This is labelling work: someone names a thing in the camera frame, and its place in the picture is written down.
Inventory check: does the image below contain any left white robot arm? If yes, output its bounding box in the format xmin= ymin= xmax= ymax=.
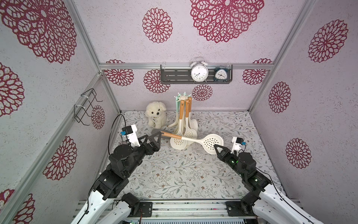
xmin=72 ymin=132 xmax=162 ymax=224

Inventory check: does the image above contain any black wire wall rack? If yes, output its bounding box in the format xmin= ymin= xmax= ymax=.
xmin=73 ymin=88 xmax=102 ymax=126

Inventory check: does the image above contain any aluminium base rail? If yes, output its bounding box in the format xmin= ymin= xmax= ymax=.
xmin=73 ymin=198 xmax=308 ymax=224

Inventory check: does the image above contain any teal alarm clock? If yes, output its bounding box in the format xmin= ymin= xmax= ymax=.
xmin=213 ymin=67 xmax=229 ymax=82

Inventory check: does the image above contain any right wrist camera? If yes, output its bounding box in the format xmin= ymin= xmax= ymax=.
xmin=231 ymin=137 xmax=247 ymax=154

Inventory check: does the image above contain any cream utensil rack stand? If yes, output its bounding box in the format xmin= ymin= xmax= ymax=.
xmin=167 ymin=93 xmax=196 ymax=146

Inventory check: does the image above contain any cream skimmer tan handle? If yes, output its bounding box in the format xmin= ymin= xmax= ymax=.
xmin=161 ymin=132 xmax=224 ymax=155

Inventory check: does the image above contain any white plush dog toy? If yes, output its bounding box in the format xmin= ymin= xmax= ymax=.
xmin=145 ymin=101 xmax=167 ymax=129

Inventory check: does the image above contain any grey wall shelf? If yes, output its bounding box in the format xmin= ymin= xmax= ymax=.
xmin=160 ymin=65 xmax=233 ymax=85

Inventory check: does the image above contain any cream skimmer brown handle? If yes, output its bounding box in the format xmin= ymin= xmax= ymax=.
xmin=170 ymin=100 xmax=187 ymax=150

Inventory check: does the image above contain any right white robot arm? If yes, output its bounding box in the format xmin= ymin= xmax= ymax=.
xmin=214 ymin=144 xmax=322 ymax=224

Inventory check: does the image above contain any cream skimmer wooden handle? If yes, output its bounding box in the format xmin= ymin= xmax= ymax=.
xmin=188 ymin=97 xmax=198 ymax=131

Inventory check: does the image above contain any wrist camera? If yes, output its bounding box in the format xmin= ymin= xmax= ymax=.
xmin=231 ymin=137 xmax=247 ymax=154
xmin=121 ymin=125 xmax=140 ymax=147

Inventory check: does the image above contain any cream skimmer orange handle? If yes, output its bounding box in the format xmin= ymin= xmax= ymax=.
xmin=184 ymin=97 xmax=197 ymax=139

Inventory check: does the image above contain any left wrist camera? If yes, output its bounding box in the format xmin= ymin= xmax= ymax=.
xmin=121 ymin=125 xmax=140 ymax=147

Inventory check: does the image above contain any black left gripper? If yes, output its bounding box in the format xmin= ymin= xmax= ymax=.
xmin=123 ymin=130 xmax=160 ymax=176

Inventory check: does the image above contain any white alarm clock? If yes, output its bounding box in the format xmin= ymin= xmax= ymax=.
xmin=190 ymin=57 xmax=209 ymax=82

